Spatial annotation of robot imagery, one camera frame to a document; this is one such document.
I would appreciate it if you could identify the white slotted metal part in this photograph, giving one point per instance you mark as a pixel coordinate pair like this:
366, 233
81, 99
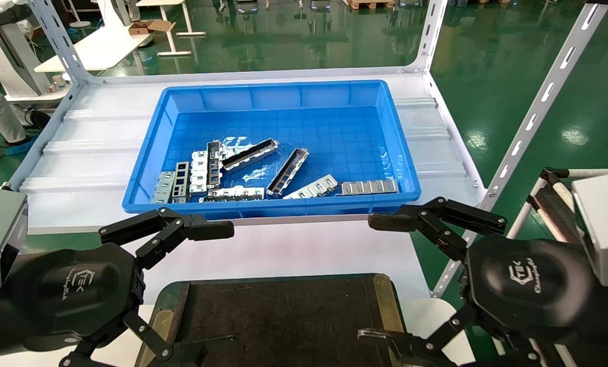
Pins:
199, 171

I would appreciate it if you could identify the dark channel-shaped metal part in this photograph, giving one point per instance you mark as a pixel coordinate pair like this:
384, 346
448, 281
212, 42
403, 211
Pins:
287, 172

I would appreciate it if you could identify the crumpled silver foil bag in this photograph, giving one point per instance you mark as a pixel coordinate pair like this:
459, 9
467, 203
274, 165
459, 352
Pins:
236, 145

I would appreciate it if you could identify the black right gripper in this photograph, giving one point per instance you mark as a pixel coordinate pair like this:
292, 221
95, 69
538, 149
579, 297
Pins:
528, 288

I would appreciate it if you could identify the dark grey windowed metal part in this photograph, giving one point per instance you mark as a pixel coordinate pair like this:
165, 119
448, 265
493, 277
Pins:
181, 182

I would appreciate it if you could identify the white machine pedestal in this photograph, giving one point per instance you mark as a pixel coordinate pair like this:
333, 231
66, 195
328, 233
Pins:
8, 56

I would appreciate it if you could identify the long dark channel metal part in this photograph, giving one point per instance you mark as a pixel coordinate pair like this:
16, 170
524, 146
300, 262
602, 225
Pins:
250, 154

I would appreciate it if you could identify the dark slotted metal part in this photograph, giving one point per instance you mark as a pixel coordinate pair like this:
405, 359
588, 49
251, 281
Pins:
214, 164

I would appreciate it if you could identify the white paper cup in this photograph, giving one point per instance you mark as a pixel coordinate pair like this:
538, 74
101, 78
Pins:
58, 80

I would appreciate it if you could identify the wooden pallet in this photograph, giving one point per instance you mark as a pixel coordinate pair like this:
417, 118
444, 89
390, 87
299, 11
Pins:
370, 4

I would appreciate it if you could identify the black flat container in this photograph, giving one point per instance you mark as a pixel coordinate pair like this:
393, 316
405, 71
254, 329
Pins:
283, 321

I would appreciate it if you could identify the white metal shelf rack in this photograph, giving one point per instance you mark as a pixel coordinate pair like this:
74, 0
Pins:
95, 153

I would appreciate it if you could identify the light silver slotted metal part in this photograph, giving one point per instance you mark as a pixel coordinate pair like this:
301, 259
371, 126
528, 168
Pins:
311, 187

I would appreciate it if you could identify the cardboard box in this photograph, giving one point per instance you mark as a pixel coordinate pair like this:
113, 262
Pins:
148, 27

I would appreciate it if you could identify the flat grey ribbed metal part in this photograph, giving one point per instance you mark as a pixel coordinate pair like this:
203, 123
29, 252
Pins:
367, 187

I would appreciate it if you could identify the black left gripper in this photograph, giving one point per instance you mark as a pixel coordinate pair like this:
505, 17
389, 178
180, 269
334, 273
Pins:
74, 293

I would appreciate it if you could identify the light grey right wrist camera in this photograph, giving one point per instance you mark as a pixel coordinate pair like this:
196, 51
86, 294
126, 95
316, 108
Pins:
607, 224

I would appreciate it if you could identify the blue plastic bin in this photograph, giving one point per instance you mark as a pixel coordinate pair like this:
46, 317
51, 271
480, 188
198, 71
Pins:
334, 127

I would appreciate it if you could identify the white background table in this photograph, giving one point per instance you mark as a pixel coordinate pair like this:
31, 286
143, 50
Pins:
100, 51

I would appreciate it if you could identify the white table with legs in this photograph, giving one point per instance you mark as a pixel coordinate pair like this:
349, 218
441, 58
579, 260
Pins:
174, 25

